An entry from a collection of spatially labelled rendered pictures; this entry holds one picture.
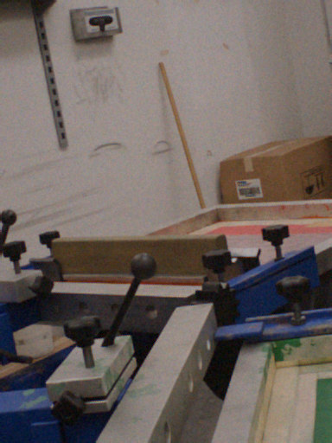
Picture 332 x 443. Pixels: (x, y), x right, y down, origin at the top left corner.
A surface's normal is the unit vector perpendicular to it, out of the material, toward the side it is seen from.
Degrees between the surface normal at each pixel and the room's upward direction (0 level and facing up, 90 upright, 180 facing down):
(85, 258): 90
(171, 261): 90
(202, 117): 90
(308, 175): 90
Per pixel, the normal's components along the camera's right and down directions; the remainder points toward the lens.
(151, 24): 0.75, -0.03
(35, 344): 0.36, 0.14
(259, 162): -0.58, 0.22
